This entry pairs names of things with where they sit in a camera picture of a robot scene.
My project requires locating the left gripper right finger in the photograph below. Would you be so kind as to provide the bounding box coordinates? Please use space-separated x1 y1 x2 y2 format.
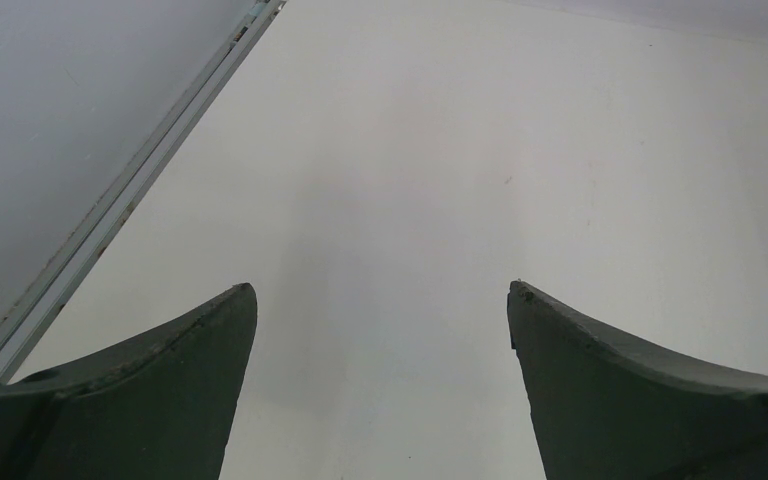
507 281 768 479

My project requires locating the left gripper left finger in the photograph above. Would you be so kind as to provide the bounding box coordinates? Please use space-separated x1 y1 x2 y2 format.
0 284 257 479

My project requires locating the left aluminium frame rail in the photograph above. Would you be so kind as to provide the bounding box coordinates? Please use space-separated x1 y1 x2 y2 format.
0 1 282 382

